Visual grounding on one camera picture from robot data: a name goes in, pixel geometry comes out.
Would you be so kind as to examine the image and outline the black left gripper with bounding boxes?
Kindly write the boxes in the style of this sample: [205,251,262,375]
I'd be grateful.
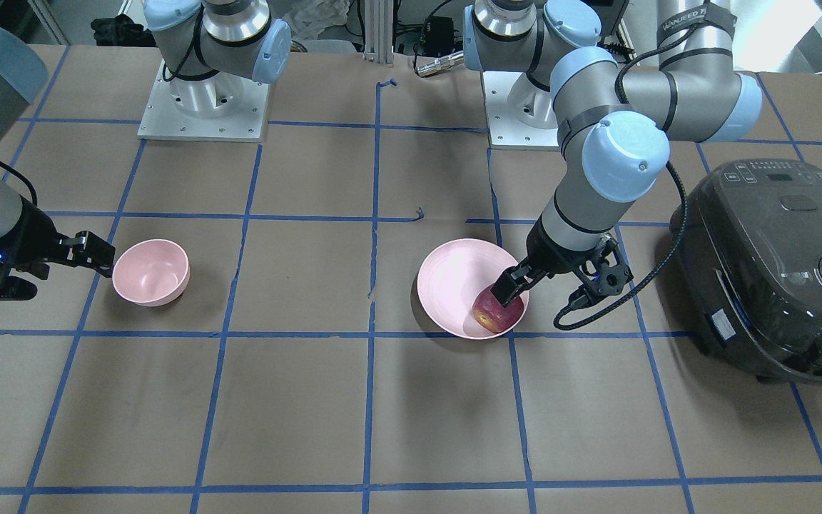
[490,219,633,307]

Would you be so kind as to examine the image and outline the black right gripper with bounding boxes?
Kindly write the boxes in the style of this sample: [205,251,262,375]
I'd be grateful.
[0,203,116,301]

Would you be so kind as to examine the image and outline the red apple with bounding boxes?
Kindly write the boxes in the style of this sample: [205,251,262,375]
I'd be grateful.
[471,284,527,334]

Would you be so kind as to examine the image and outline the pink bowl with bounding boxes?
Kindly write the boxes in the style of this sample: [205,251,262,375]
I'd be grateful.
[112,238,191,307]

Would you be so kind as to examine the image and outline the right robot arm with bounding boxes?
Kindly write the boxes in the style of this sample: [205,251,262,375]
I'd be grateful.
[0,1,293,301]

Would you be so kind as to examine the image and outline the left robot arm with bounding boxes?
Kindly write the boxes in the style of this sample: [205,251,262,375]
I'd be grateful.
[463,1,762,305]

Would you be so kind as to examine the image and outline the pink plate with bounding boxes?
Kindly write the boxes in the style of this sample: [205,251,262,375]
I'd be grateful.
[417,238,529,341]

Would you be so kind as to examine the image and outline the dark grey rice cooker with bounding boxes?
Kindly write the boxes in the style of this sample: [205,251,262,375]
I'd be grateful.
[676,158,822,386]

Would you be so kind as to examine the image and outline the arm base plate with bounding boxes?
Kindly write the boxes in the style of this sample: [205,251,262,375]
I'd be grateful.
[482,71,559,151]
[137,61,272,143]

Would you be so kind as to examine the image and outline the aluminium frame post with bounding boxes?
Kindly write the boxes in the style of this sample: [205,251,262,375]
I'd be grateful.
[362,0,397,67]

